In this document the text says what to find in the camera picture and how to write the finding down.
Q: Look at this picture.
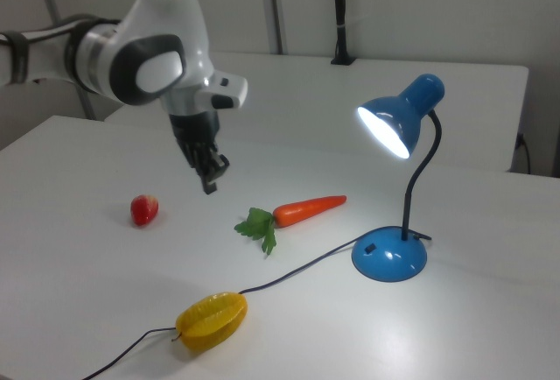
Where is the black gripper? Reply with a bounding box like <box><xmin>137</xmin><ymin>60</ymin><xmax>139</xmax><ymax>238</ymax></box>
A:
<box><xmin>168</xmin><ymin>109</ymin><xmax>231</xmax><ymax>196</ymax></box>

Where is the blue desk lamp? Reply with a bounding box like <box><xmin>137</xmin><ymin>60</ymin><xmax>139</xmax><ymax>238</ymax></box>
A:
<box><xmin>350</xmin><ymin>73</ymin><xmax>446</xmax><ymax>285</ymax></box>

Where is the red toy strawberry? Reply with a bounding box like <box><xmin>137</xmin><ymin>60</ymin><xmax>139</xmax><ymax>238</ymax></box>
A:
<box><xmin>129</xmin><ymin>194</ymin><xmax>160</xmax><ymax>228</ymax></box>

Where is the orange toy carrot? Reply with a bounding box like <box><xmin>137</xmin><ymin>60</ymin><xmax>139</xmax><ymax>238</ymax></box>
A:
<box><xmin>234</xmin><ymin>194</ymin><xmax>348</xmax><ymax>257</ymax></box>

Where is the white background table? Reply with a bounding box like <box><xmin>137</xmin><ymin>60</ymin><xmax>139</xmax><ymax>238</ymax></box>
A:
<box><xmin>103</xmin><ymin>52</ymin><xmax>530</xmax><ymax>174</ymax></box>

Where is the yellow toy starfruit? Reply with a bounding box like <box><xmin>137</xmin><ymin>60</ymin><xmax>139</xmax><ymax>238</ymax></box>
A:
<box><xmin>171</xmin><ymin>292</ymin><xmax>249</xmax><ymax>352</ymax></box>

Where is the black clamped pole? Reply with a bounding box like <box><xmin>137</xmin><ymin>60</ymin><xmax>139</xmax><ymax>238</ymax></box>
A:
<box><xmin>329</xmin><ymin>0</ymin><xmax>357</xmax><ymax>67</ymax></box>

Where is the black lamp power cable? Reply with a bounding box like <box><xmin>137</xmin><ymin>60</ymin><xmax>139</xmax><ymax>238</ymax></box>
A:
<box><xmin>80</xmin><ymin>230</ymin><xmax>433</xmax><ymax>380</ymax></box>

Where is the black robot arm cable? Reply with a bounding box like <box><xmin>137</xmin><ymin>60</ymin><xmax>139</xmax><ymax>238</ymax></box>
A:
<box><xmin>0</xmin><ymin>17</ymin><xmax>123</xmax><ymax>47</ymax></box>

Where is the black wall socket cable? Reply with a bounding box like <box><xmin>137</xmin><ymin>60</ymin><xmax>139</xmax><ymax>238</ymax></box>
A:
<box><xmin>516</xmin><ymin>131</ymin><xmax>533</xmax><ymax>176</ymax></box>

